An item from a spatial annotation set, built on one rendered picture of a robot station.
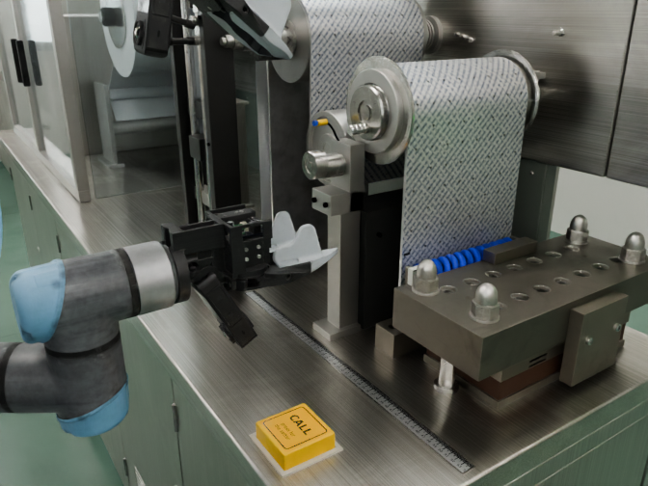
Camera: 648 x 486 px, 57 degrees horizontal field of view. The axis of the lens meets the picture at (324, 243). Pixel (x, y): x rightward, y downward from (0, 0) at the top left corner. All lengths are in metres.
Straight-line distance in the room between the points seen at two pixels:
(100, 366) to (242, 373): 0.27
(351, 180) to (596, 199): 3.07
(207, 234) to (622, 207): 3.27
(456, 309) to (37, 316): 0.48
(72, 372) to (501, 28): 0.85
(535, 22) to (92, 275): 0.78
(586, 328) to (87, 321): 0.60
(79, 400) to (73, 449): 1.60
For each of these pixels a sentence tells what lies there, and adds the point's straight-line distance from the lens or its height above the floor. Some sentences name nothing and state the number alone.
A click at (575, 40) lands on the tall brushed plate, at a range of 1.03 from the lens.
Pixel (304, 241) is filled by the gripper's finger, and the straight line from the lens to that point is 0.71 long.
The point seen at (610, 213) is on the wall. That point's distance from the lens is 3.81.
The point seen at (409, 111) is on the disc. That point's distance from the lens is 0.80.
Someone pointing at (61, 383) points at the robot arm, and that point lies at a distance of 0.68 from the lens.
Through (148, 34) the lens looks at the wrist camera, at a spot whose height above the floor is 1.36.
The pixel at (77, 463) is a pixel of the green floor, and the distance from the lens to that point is 2.22.
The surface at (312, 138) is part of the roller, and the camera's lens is 1.00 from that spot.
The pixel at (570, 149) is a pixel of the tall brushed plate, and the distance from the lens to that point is 1.04.
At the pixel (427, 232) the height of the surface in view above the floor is 1.08.
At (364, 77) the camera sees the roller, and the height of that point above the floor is 1.29.
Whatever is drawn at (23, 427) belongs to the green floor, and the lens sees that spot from 2.45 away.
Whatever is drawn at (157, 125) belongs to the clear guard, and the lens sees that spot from 1.74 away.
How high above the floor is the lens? 1.38
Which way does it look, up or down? 22 degrees down
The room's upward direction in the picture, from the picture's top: straight up
